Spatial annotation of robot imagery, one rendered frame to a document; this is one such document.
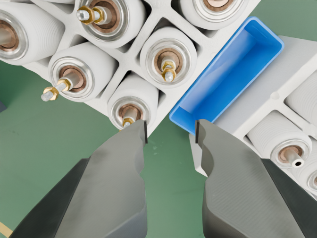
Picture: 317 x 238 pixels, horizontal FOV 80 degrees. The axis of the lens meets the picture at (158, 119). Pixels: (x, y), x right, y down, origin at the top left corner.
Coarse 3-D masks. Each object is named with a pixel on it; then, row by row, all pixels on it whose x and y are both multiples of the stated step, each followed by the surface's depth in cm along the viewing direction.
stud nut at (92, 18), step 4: (80, 8) 21; (84, 8) 21; (88, 8) 21; (88, 12) 21; (92, 12) 22; (92, 16) 22; (80, 20) 22; (84, 20) 22; (88, 20) 22; (92, 20) 22; (88, 24) 22
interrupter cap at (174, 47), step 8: (160, 40) 29; (168, 40) 29; (176, 40) 29; (152, 48) 30; (160, 48) 30; (168, 48) 30; (176, 48) 30; (184, 48) 30; (152, 56) 31; (160, 56) 31; (176, 56) 31; (184, 56) 30; (152, 64) 31; (160, 64) 31; (176, 64) 31; (184, 64) 31; (152, 72) 32; (160, 72) 32; (176, 72) 32; (184, 72) 32; (160, 80) 32; (176, 80) 32
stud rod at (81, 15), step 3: (78, 12) 20; (81, 12) 20; (84, 12) 21; (87, 12) 21; (96, 12) 24; (78, 15) 20; (81, 15) 20; (84, 15) 20; (87, 15) 21; (96, 15) 24; (99, 15) 25; (78, 18) 21; (81, 18) 21; (84, 18) 21; (87, 18) 21; (96, 18) 24
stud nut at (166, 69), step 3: (165, 69) 24; (168, 69) 24; (171, 69) 24; (162, 72) 25; (165, 72) 24; (171, 72) 24; (174, 72) 24; (162, 75) 25; (174, 75) 25; (174, 78) 25; (165, 81) 25; (171, 81) 25
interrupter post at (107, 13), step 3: (96, 6) 25; (99, 6) 25; (102, 9) 25; (105, 9) 26; (108, 9) 28; (105, 12) 26; (108, 12) 27; (105, 15) 26; (108, 15) 27; (111, 15) 28; (105, 18) 26; (108, 18) 27; (111, 18) 28; (102, 21) 26; (105, 21) 26; (108, 21) 28; (99, 24) 26
